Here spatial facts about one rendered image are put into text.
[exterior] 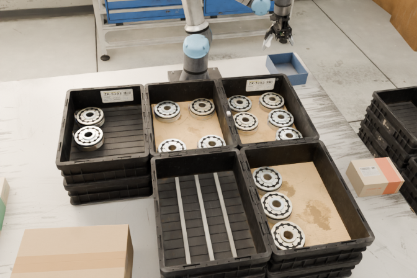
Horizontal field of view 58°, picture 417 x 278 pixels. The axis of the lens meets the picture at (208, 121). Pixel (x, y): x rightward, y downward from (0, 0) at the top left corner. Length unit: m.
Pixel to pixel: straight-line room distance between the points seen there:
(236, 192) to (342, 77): 2.30
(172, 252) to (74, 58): 2.58
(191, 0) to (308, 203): 1.01
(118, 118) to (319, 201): 0.83
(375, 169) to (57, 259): 1.14
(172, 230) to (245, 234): 0.22
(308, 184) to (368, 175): 0.28
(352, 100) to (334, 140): 1.48
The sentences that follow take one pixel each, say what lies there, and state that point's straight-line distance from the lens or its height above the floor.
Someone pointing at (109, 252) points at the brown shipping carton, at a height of 0.86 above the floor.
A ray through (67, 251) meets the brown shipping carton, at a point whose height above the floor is 0.86.
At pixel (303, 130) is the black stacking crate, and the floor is 0.87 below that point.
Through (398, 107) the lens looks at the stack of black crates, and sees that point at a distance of 2.44.
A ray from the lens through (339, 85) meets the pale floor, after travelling 3.32.
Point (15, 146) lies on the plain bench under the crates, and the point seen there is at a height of 0.70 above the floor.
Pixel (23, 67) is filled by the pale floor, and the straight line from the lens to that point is 3.53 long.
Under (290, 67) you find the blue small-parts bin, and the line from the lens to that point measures 2.12.
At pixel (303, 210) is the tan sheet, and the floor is 0.83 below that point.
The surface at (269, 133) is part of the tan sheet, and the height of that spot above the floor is 0.83.
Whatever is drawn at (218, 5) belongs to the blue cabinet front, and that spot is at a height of 0.41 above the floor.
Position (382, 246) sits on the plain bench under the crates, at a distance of 1.48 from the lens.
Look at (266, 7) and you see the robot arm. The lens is 1.61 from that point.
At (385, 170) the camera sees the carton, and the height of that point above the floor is 0.77.
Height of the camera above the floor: 1.86
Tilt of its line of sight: 43 degrees down
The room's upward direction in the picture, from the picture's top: 3 degrees clockwise
